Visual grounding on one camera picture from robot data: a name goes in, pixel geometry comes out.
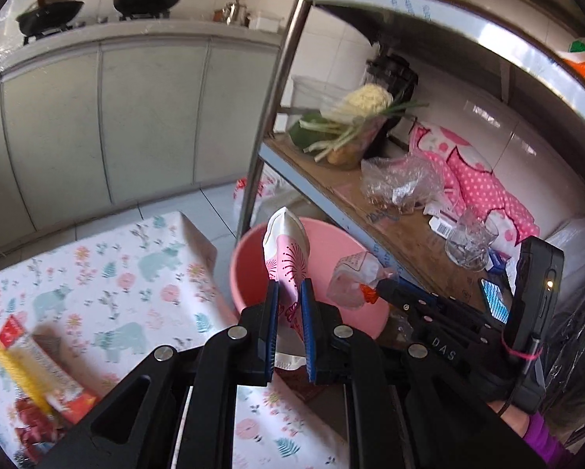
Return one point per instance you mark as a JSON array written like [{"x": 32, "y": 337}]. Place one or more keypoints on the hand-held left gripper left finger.
[{"x": 272, "y": 327}]

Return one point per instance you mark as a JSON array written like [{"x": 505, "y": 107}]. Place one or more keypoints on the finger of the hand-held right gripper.
[
  {"x": 427, "y": 294},
  {"x": 400, "y": 303}
]

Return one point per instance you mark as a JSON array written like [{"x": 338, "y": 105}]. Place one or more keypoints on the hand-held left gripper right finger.
[{"x": 307, "y": 332}]

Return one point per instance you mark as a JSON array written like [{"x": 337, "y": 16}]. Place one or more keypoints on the clear plastic wrapper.
[{"x": 351, "y": 278}]

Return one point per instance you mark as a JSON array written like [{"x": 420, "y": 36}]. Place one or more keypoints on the pink plastic bucket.
[{"x": 253, "y": 264}]

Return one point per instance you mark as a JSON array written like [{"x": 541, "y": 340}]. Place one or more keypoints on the pink patterned snack bag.
[{"x": 287, "y": 259}]

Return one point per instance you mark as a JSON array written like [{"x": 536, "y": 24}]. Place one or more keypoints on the red white carton box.
[{"x": 43, "y": 376}]

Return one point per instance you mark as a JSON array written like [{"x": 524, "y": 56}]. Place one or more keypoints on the person's right forearm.
[{"x": 546, "y": 442}]

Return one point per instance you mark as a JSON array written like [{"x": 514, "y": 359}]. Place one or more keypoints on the blue white packet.
[{"x": 495, "y": 300}]

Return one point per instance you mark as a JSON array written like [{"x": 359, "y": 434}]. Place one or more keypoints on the clear glass cup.
[{"x": 471, "y": 244}]

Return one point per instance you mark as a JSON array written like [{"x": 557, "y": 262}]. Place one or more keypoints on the clear plastic bag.
[{"x": 400, "y": 180}]

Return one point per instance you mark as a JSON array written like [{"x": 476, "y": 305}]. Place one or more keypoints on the pink polka dot cloth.
[{"x": 473, "y": 180}]

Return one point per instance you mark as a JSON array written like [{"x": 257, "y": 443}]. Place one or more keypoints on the white red plastic bag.
[{"x": 268, "y": 195}]

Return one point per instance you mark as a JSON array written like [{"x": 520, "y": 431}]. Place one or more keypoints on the floral bear print tablecloth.
[{"x": 126, "y": 293}]

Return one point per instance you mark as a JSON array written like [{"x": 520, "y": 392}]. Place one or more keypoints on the clear jar of vegetables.
[{"x": 356, "y": 154}]

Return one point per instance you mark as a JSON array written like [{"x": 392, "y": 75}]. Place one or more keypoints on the green onions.
[{"x": 351, "y": 129}]

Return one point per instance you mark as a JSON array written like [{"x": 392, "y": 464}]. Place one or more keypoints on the dark green vegetable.
[{"x": 304, "y": 132}]

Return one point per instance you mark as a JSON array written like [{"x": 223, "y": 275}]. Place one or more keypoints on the cauliflower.
[{"x": 366, "y": 100}]

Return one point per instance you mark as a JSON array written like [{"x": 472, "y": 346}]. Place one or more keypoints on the clear plastic container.
[{"x": 314, "y": 93}]

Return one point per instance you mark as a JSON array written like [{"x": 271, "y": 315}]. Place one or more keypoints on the grey kitchen counter cabinet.
[{"x": 150, "y": 122}]

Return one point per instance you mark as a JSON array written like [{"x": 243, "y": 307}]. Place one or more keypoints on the dark red packet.
[{"x": 38, "y": 430}]

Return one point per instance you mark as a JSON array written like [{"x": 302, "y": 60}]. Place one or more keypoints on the metal shelf rack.
[{"x": 282, "y": 58}]

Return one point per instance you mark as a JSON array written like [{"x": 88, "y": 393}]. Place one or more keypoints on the small white box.
[{"x": 265, "y": 20}]

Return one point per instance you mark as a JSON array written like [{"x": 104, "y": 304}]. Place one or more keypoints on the metal kettle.
[{"x": 235, "y": 10}]

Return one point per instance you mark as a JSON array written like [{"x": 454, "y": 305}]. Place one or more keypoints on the black wok with lid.
[{"x": 50, "y": 10}]

